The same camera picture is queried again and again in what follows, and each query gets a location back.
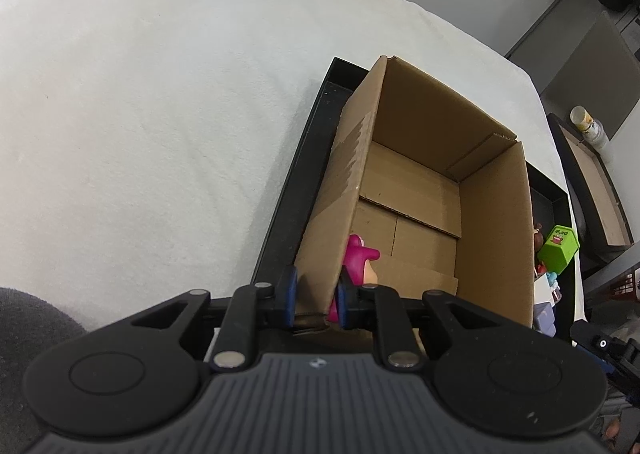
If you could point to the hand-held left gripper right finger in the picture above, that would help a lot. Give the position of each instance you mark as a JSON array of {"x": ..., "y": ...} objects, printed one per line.
[{"x": 344, "y": 304}]

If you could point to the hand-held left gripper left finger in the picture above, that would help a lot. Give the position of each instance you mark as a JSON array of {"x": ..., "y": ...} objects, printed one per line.
[{"x": 289, "y": 296}]

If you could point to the pink toy figure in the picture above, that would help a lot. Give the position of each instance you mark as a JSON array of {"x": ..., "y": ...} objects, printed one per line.
[{"x": 357, "y": 254}]

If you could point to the small purple box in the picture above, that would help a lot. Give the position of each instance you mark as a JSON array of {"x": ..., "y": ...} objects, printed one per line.
[{"x": 545, "y": 318}]

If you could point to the green plastic cube container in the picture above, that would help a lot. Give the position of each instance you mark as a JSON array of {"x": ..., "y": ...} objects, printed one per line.
[{"x": 560, "y": 246}]

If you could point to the black tray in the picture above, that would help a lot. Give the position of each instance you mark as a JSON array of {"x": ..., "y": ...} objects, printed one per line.
[{"x": 310, "y": 174}]

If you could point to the brown-haired doll figure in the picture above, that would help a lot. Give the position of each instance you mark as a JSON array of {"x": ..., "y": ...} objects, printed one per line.
[{"x": 538, "y": 235}]

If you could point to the brown cardboard box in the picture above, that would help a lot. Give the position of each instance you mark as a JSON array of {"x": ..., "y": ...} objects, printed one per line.
[{"x": 415, "y": 99}]

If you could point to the small blue toy figure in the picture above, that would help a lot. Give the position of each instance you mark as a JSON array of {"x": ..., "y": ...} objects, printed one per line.
[{"x": 551, "y": 278}]

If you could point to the black framed brown board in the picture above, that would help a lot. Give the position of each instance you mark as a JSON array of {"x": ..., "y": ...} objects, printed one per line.
[{"x": 597, "y": 194}]

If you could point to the white and yellow bottle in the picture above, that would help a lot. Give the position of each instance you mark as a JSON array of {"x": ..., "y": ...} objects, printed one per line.
[{"x": 590, "y": 127}]

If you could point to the white blanket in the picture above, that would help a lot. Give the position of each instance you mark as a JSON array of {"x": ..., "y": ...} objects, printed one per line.
[{"x": 150, "y": 109}]

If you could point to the grey panel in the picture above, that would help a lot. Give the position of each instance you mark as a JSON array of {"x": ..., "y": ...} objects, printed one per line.
[{"x": 595, "y": 69}]

